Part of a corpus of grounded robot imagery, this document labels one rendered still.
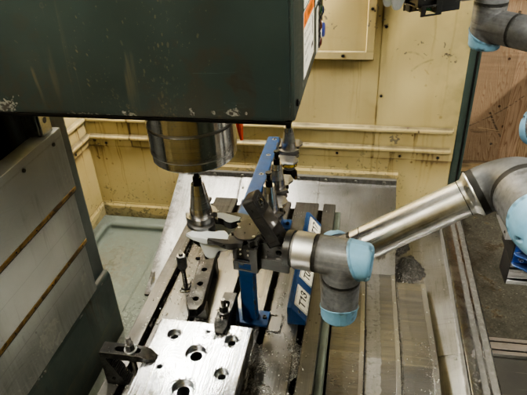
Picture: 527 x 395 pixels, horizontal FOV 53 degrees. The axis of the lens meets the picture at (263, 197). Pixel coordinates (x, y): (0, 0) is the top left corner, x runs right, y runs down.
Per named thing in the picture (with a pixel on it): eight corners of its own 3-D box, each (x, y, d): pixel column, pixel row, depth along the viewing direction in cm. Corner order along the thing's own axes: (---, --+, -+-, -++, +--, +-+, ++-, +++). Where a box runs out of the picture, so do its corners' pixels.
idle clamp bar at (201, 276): (220, 264, 163) (218, 248, 160) (205, 326, 141) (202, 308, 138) (204, 264, 163) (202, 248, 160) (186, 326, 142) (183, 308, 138)
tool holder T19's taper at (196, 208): (195, 204, 108) (191, 175, 104) (216, 208, 107) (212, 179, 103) (186, 216, 105) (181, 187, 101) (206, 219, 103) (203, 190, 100)
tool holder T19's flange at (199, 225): (195, 211, 110) (194, 201, 109) (222, 215, 109) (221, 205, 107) (182, 229, 105) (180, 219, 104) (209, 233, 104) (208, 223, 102)
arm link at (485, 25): (498, 59, 121) (508, 9, 115) (458, 48, 129) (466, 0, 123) (520, 52, 124) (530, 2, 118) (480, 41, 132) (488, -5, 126)
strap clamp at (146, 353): (164, 378, 128) (154, 335, 120) (159, 389, 125) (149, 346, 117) (113, 372, 130) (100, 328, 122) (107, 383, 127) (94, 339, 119)
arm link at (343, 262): (367, 295, 98) (370, 259, 94) (309, 284, 101) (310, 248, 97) (373, 268, 104) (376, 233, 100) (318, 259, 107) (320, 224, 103)
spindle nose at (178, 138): (171, 132, 107) (163, 75, 101) (247, 138, 103) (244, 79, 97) (136, 171, 94) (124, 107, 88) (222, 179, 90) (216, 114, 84)
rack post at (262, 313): (270, 313, 145) (266, 224, 129) (267, 327, 140) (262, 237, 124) (234, 309, 146) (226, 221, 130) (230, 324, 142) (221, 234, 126)
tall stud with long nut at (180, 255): (191, 285, 156) (187, 250, 149) (189, 291, 153) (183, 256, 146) (183, 284, 156) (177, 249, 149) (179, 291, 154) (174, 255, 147)
